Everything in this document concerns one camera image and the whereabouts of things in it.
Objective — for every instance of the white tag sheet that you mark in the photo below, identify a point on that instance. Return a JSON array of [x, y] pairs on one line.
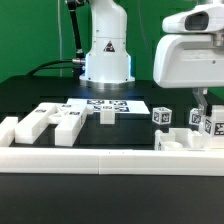
[[120, 106]]

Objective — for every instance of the white tagged cube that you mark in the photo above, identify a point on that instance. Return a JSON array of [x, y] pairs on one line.
[[194, 117], [161, 115]]

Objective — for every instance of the white tagged cube left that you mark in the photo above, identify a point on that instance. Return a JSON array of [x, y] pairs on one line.
[[161, 115]]

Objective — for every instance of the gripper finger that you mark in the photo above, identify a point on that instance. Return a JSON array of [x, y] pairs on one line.
[[199, 94]]

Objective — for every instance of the white chair seat part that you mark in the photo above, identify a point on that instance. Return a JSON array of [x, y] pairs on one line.
[[178, 139]]

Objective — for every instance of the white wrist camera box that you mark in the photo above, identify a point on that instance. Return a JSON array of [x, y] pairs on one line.
[[206, 18]]

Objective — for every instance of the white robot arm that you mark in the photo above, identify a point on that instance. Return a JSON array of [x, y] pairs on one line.
[[107, 64]]

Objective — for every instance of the white U-shaped fence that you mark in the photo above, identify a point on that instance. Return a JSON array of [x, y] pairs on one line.
[[103, 162]]

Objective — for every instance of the white tagged cube right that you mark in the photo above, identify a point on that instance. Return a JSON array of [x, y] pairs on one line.
[[194, 117]]

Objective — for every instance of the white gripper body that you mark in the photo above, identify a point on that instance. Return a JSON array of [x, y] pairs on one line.
[[188, 61]]

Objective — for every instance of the white chair back frame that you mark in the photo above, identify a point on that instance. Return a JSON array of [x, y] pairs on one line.
[[68, 119]]

